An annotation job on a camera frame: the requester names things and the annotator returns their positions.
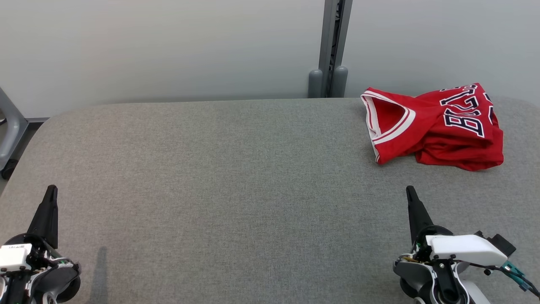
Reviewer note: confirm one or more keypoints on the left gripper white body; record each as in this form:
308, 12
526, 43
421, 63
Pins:
17, 255

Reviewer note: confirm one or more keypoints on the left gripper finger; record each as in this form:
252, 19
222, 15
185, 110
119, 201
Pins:
46, 219

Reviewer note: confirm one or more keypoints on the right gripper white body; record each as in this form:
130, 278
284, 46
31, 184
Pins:
460, 249

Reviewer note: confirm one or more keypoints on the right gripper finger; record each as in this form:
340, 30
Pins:
417, 215

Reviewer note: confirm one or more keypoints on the red basketball jersey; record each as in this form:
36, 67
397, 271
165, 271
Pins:
422, 126

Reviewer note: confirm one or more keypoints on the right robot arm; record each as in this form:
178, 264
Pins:
422, 278

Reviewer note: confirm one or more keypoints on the black caster wheel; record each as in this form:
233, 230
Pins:
9, 169

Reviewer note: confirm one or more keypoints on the grey partition leg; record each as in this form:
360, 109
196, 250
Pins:
12, 126

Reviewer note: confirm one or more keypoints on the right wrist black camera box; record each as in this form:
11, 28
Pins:
500, 244

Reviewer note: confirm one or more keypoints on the grey partition post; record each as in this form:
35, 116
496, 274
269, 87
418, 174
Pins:
331, 42

